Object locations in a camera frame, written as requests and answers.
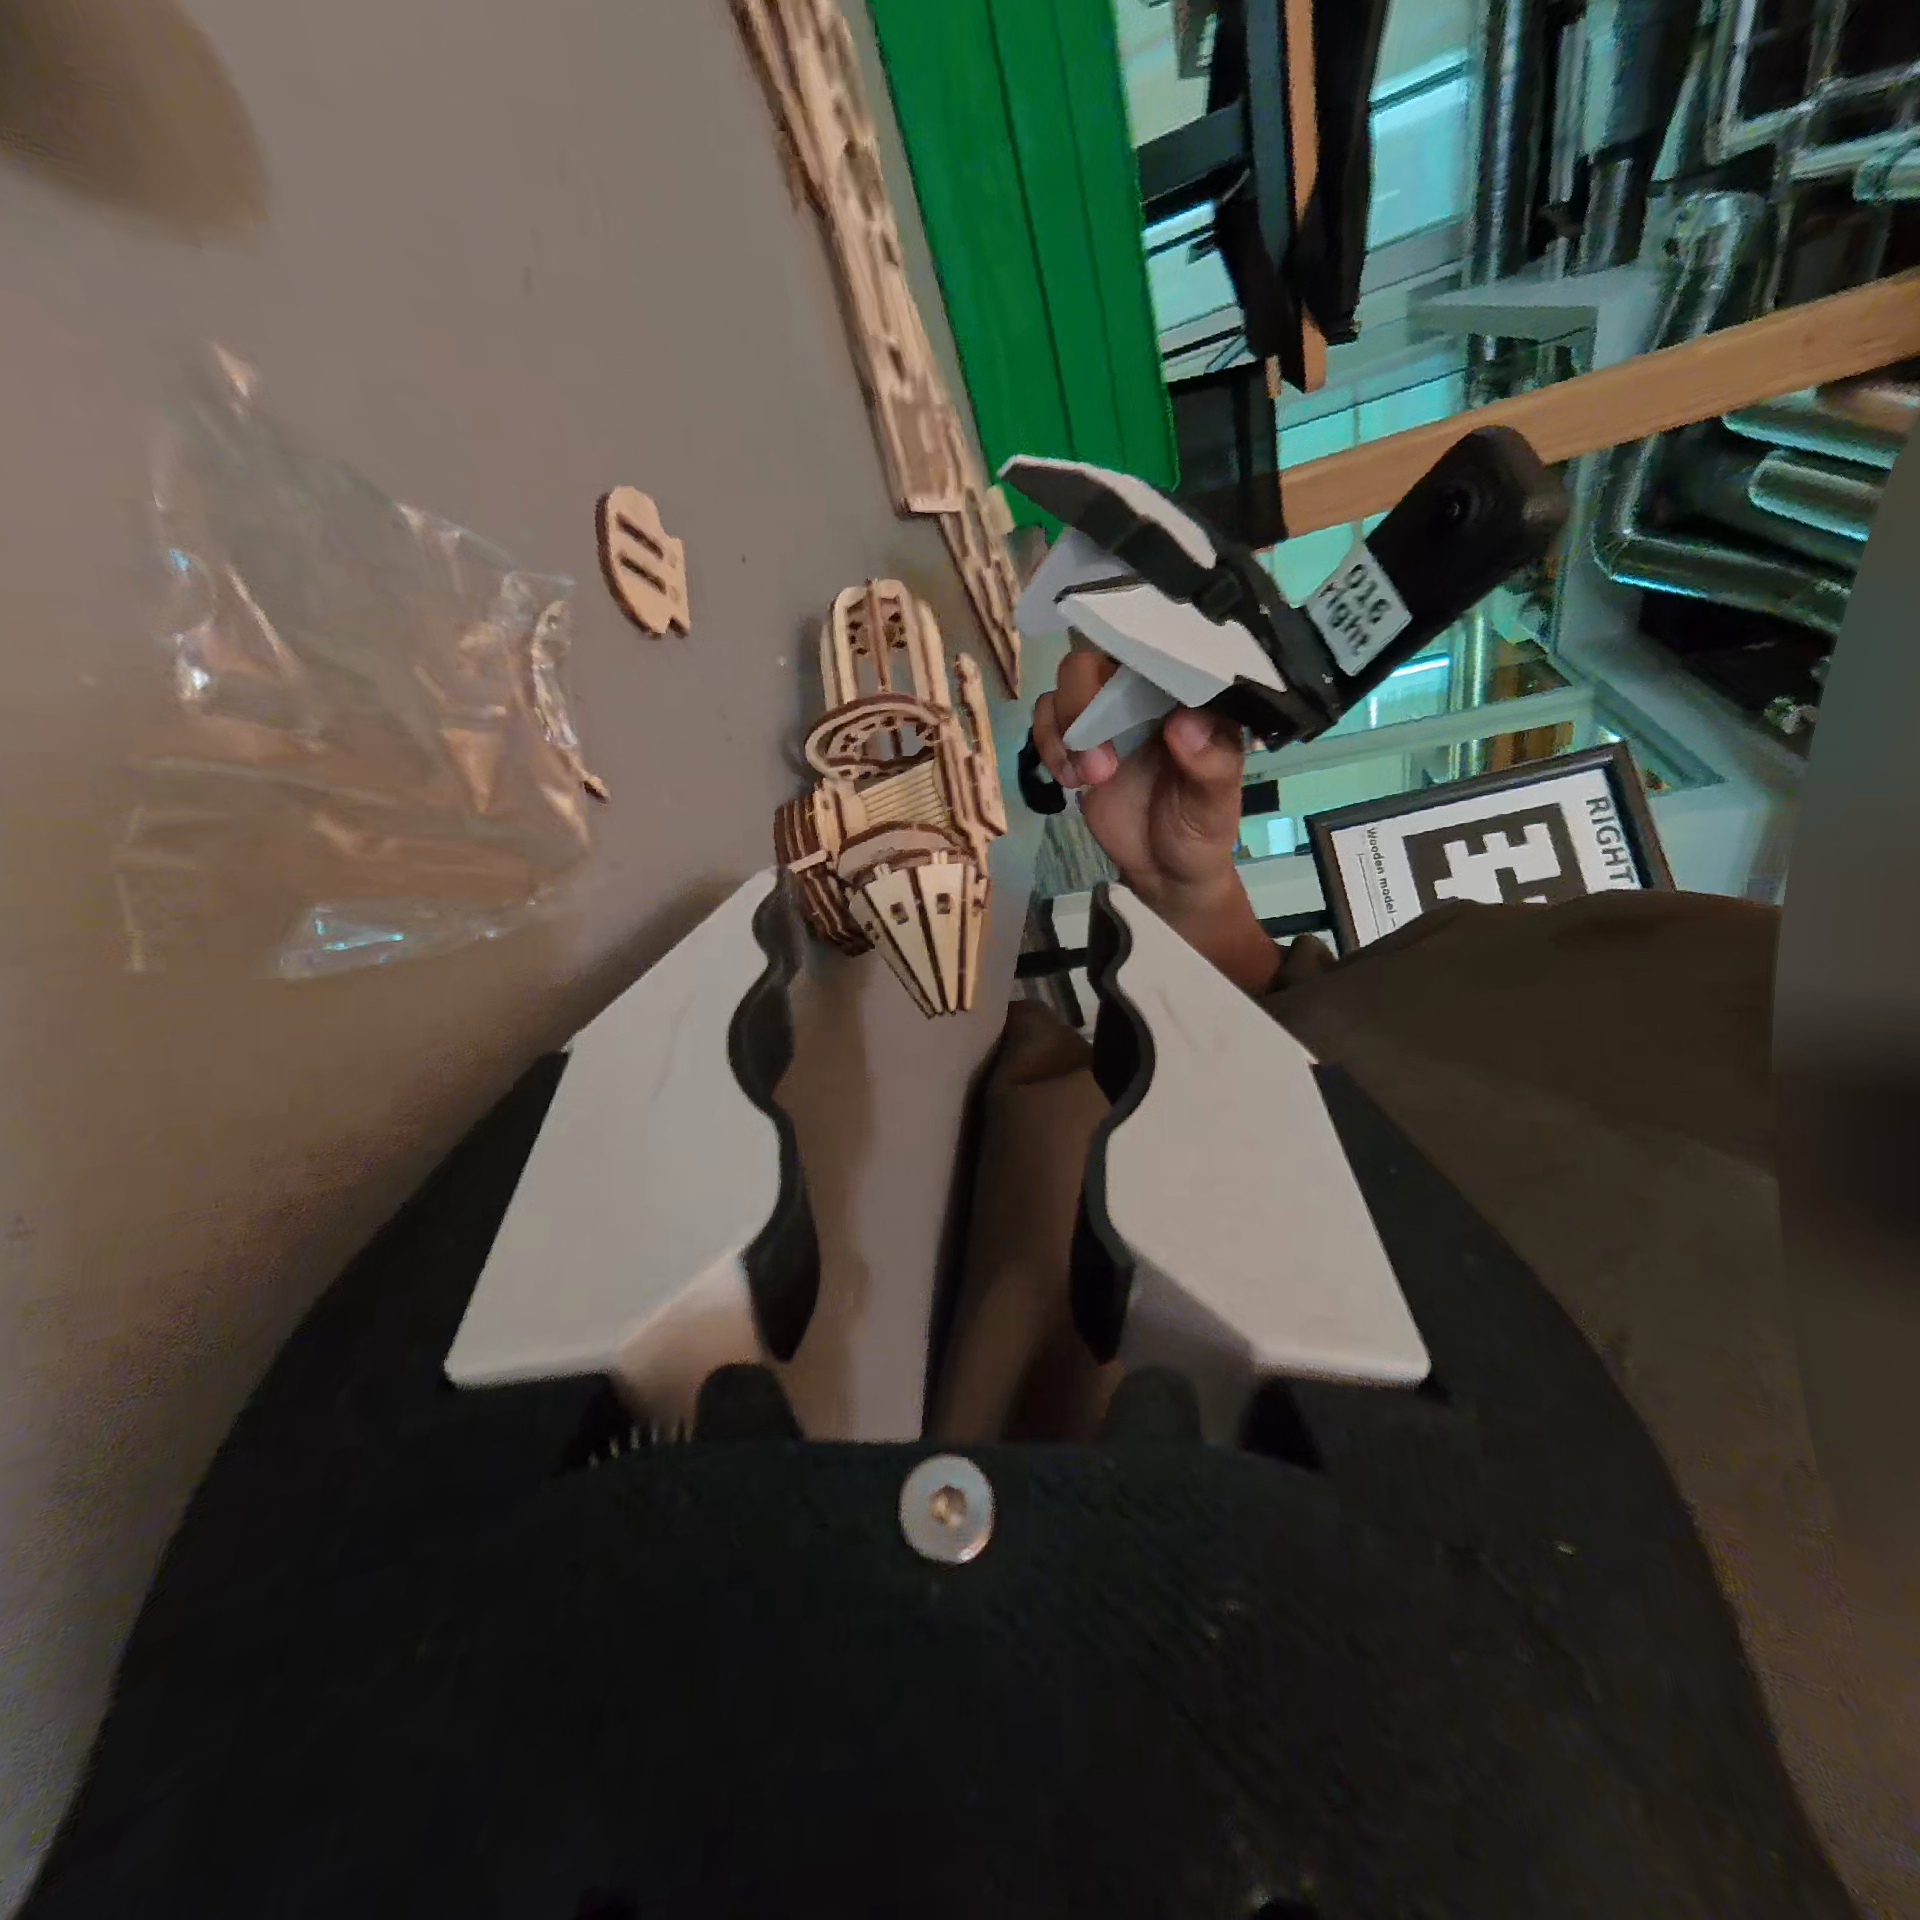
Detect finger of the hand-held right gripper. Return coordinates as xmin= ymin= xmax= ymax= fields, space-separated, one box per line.
xmin=996 ymin=453 xmax=1230 ymax=605
xmin=1016 ymin=539 xmax=1296 ymax=710

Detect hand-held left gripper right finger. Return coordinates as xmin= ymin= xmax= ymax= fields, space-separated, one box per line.
xmin=1071 ymin=882 xmax=1435 ymax=1407

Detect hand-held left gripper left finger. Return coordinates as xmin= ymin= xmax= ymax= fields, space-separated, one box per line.
xmin=446 ymin=870 xmax=825 ymax=1403

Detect wooden sidecar model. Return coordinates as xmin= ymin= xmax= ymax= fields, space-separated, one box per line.
xmin=772 ymin=575 xmax=1011 ymax=1022

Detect grey desk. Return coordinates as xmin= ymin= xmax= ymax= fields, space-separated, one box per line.
xmin=0 ymin=0 xmax=1052 ymax=1920

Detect person's right hand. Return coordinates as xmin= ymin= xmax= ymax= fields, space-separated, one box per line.
xmin=1032 ymin=651 xmax=1289 ymax=994

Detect punched wooden parts sheet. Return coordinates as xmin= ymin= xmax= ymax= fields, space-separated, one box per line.
xmin=731 ymin=0 xmax=982 ymax=518
xmin=937 ymin=478 xmax=1041 ymax=700

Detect framed marker sign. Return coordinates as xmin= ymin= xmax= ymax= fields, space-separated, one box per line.
xmin=1306 ymin=743 xmax=1678 ymax=958

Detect wooden beam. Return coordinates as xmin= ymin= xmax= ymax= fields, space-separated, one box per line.
xmin=1275 ymin=270 xmax=1920 ymax=538

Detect green plastic bin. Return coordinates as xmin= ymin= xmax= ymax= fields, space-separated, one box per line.
xmin=866 ymin=0 xmax=1182 ymax=543

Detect wooden side table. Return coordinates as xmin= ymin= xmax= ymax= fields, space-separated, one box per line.
xmin=1161 ymin=0 xmax=1335 ymax=549

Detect silver ventilation ducts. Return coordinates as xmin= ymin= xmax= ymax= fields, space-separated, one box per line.
xmin=1463 ymin=0 xmax=1920 ymax=639

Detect black backpack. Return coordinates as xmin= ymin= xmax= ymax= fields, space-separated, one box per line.
xmin=1303 ymin=0 xmax=1374 ymax=350

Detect clear bag of wooden parts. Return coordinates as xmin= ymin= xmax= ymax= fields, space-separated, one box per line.
xmin=116 ymin=342 xmax=615 ymax=986

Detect slotted round wooden part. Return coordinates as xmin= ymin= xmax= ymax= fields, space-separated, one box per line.
xmin=595 ymin=485 xmax=692 ymax=639

